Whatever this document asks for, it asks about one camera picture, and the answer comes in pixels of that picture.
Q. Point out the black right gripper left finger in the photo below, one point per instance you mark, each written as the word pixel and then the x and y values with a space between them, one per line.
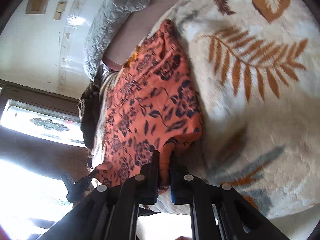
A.
pixel 110 213

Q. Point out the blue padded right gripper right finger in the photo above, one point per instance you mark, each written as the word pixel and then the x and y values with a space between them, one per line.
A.
pixel 217 212

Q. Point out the orange floral blouse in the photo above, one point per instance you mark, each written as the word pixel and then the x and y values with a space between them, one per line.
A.
pixel 152 107

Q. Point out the stained glass window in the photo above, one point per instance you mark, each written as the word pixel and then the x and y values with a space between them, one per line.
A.
pixel 42 123

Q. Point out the dark brown fleece blanket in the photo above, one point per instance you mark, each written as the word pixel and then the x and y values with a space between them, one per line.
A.
pixel 89 106

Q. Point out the cream leaf print blanket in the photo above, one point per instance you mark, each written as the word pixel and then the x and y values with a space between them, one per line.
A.
pixel 255 68

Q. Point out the grey quilted pillow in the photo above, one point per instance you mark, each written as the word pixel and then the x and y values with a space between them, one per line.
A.
pixel 111 15

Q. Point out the pink headboard cushion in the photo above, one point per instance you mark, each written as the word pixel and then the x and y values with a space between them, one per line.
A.
pixel 135 29

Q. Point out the beige wall switch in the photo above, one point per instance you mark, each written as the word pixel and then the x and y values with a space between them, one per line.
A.
pixel 59 10

